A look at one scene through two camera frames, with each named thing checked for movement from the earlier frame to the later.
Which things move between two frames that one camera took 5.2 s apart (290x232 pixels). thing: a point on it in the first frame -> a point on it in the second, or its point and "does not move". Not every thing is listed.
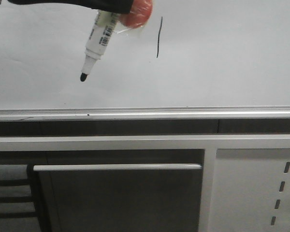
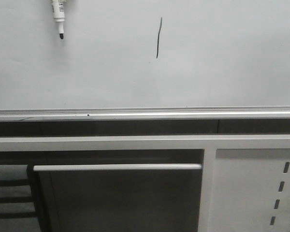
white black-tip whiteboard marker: x=105 y=24 -> x=58 y=13
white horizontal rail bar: x=79 y=167 does not move
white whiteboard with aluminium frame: x=145 y=60 does not move
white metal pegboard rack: x=249 y=182 does not move
